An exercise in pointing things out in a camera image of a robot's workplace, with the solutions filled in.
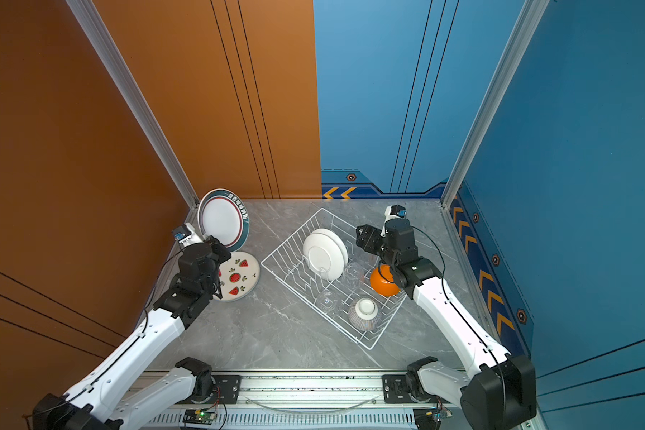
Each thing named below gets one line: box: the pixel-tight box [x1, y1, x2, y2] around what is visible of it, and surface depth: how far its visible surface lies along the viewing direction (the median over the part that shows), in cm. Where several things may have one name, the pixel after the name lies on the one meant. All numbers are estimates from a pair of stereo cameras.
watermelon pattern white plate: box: [213, 250, 261, 302], surface depth 98 cm
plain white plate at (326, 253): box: [306, 228, 349, 276], surface depth 90 cm
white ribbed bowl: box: [347, 297, 381, 332], surface depth 82 cm
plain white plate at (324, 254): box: [302, 232, 345, 282], surface depth 90 cm
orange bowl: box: [369, 264, 402, 297], surface depth 91 cm
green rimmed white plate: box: [197, 188, 251, 252], surface depth 85 cm
